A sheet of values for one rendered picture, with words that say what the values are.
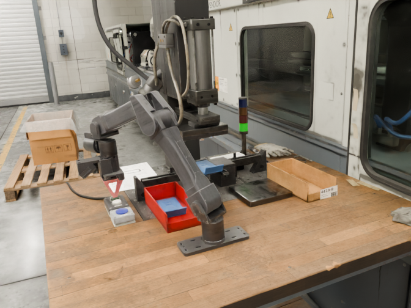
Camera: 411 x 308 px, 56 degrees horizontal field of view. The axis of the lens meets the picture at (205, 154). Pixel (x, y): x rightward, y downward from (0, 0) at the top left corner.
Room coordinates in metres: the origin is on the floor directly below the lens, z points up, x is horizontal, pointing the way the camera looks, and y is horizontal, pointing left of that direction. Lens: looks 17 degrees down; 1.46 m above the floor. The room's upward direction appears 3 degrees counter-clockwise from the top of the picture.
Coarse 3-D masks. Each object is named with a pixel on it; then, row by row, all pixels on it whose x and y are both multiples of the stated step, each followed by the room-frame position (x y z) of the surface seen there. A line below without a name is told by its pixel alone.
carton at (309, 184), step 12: (276, 168) 1.36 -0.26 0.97; (288, 168) 1.45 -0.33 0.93; (300, 168) 1.41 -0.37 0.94; (312, 168) 1.34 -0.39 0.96; (276, 180) 1.36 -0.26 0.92; (288, 180) 1.29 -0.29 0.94; (300, 180) 1.22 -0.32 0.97; (312, 180) 1.34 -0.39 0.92; (324, 180) 1.28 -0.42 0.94; (300, 192) 1.22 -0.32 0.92; (312, 192) 1.26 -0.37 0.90; (324, 192) 1.21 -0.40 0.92; (336, 192) 1.23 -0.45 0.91
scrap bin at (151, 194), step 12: (144, 192) 1.25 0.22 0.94; (156, 192) 1.27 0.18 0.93; (168, 192) 1.29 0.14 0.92; (180, 192) 1.25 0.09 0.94; (156, 204) 1.12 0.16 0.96; (180, 204) 1.22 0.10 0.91; (156, 216) 1.13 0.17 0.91; (180, 216) 1.13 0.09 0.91; (192, 216) 1.12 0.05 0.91; (168, 228) 1.03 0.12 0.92; (180, 228) 1.05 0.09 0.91
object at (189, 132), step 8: (208, 104) 1.39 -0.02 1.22; (176, 112) 1.55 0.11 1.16; (184, 112) 1.47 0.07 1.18; (192, 112) 1.46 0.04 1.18; (200, 112) 1.38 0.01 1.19; (208, 112) 1.41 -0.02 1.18; (192, 120) 1.39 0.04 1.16; (200, 120) 1.33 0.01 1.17; (208, 120) 1.34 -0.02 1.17; (216, 120) 1.35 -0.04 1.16; (184, 128) 1.35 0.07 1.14; (192, 128) 1.35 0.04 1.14; (200, 128) 1.34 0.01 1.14; (208, 128) 1.35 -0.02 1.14; (216, 128) 1.36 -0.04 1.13; (224, 128) 1.38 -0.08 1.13; (184, 136) 1.31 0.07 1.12; (192, 136) 1.33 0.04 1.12; (200, 136) 1.34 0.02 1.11; (208, 136) 1.35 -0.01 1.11
